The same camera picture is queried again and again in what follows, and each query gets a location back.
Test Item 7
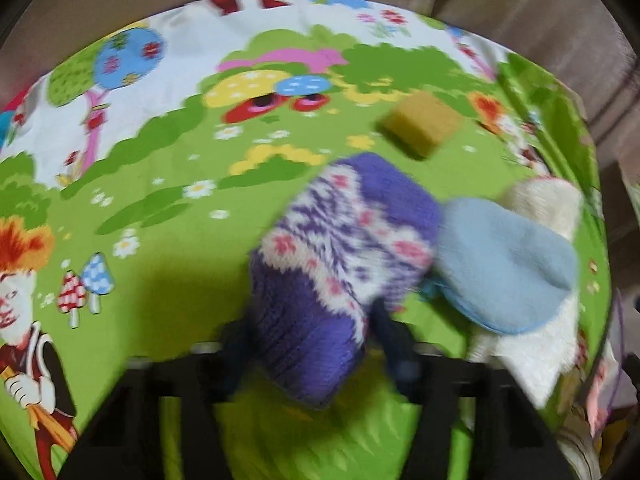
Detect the purple white knitted hat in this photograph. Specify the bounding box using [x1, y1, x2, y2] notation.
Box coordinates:
[250, 153, 442, 408]

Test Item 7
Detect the yellow sponge block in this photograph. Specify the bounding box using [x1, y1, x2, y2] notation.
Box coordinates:
[382, 91, 464, 158]

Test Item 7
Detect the light blue fleece pouch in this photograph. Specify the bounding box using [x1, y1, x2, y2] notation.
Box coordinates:
[418, 196, 580, 336]

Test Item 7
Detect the white plush toy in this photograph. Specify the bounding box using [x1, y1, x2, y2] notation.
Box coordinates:
[468, 177, 582, 408]

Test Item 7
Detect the green cartoon play mat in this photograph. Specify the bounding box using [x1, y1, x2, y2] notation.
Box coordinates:
[0, 0, 612, 480]

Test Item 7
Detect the beige satin sofa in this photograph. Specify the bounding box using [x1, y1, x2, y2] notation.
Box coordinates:
[1, 0, 639, 169]

